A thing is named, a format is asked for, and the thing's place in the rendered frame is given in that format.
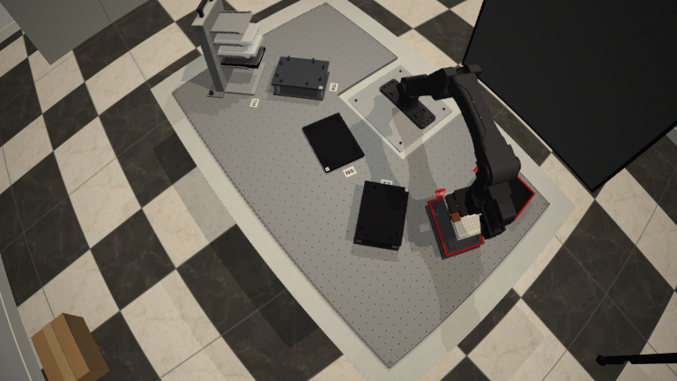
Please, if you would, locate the white microplate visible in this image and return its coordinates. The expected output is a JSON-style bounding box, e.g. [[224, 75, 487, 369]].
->
[[443, 191, 481, 241]]

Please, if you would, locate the black microplate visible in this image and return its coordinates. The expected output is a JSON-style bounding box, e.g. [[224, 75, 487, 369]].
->
[[221, 47, 265, 69]]

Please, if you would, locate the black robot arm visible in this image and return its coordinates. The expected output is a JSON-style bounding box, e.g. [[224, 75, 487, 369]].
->
[[380, 63, 521, 240]]

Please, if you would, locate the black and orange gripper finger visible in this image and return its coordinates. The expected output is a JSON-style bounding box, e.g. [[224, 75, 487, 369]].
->
[[448, 207, 461, 222]]

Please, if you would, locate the grey shelf rack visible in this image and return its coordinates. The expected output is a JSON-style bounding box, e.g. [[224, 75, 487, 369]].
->
[[194, 0, 266, 95]]

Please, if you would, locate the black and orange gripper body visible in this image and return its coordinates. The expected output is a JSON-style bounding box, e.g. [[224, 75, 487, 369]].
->
[[445, 185, 486, 218]]

